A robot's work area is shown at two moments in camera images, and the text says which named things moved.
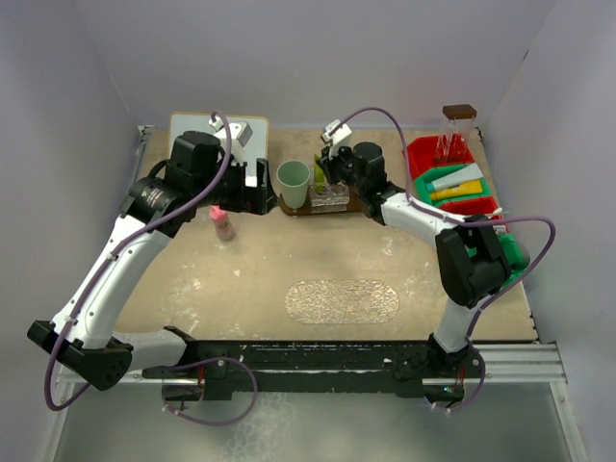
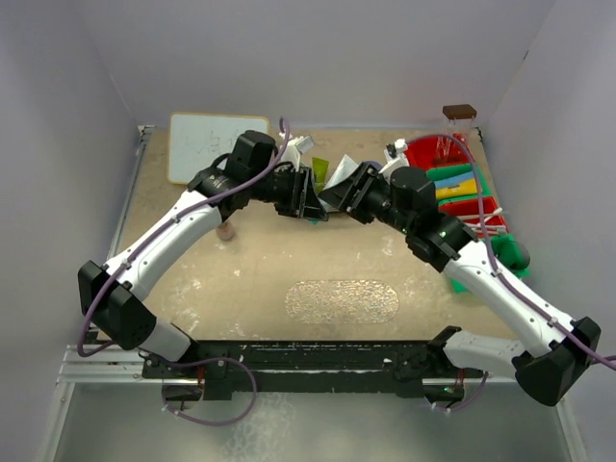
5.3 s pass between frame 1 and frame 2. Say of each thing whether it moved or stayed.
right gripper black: moved
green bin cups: stayed
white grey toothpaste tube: moved
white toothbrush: stayed
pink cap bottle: stayed
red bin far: stayed
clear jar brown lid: stayed
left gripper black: moved
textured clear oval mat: stayed
